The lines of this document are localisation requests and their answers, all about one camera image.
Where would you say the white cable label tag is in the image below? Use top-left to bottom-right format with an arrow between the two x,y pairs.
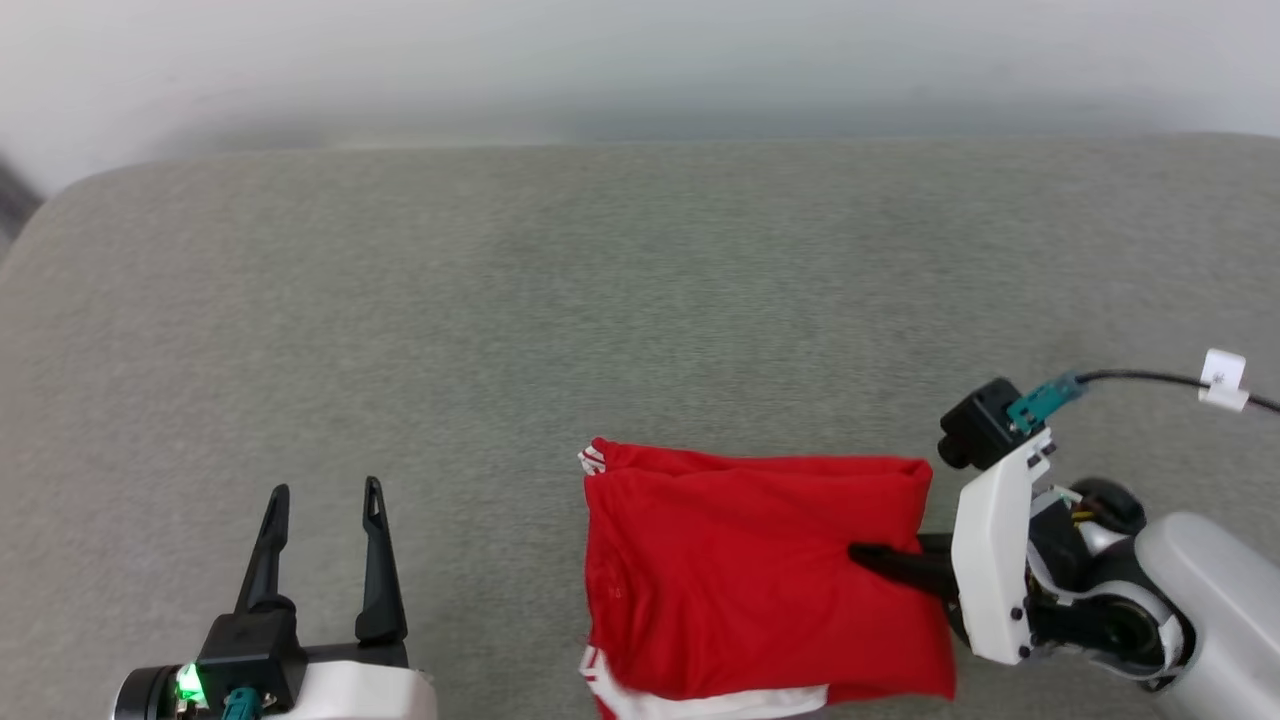
1197,347 -> 1250,414

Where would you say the grey fabric sofa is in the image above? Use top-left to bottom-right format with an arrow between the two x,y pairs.
0,134 -> 1280,720

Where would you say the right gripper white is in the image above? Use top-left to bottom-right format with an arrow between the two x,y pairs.
847,427 -> 1148,667

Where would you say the right gripper black camera box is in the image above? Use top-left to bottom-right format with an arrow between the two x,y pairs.
937,377 -> 1031,472

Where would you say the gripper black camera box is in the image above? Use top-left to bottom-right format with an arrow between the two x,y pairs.
194,609 -> 307,709
937,377 -> 1031,472

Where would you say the right gripper black camera cable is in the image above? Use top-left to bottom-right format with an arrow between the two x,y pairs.
1004,368 -> 1280,434

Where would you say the left gripper black camera box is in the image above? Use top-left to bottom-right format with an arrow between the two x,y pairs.
194,609 -> 307,709

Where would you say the red garment with white trim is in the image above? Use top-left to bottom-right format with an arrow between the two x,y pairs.
577,436 -> 959,720

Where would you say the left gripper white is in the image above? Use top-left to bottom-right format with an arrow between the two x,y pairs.
110,476 -> 439,720

